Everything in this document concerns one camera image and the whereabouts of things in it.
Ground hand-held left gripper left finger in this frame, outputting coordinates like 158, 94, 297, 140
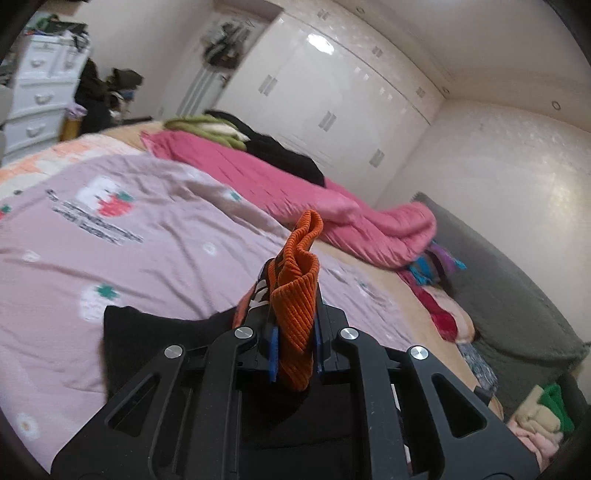
51, 261, 280, 480

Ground pink strawberry print bedsheet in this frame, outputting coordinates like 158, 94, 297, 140
0, 136, 504, 472

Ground dark clothes pile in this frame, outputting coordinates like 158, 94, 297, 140
74, 60, 145, 134

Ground white drawer chest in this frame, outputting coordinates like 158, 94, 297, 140
0, 33, 90, 164

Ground green and white cloth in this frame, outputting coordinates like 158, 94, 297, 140
165, 114, 249, 150

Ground light pink folded cloth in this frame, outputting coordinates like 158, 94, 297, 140
507, 425, 561, 469

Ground green clutter on chest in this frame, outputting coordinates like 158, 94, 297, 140
23, 13, 89, 47

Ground pink quilt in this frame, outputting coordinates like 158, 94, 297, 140
141, 129, 437, 271

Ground white glossy wardrobe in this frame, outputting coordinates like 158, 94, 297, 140
157, 9, 450, 209

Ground purple and blue cloth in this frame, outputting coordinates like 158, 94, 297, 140
406, 241, 468, 287

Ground black garment with orange trim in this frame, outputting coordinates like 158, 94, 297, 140
102, 210, 325, 435

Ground hanging dark clothes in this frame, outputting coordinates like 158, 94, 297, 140
202, 21, 254, 71

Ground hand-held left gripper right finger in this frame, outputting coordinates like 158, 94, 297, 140
315, 281, 542, 480

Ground beige folded cloth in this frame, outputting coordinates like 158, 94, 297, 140
507, 387, 565, 435

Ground green folded cloth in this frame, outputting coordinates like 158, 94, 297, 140
539, 383, 575, 432

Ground yellow bin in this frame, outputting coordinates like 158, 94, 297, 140
60, 113, 85, 141

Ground black garment on quilt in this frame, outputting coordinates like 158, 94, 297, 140
205, 110, 326, 186

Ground grey blanket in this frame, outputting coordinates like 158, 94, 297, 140
413, 191, 589, 407

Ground grey patterned cloth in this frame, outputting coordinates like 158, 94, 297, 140
459, 342, 500, 403

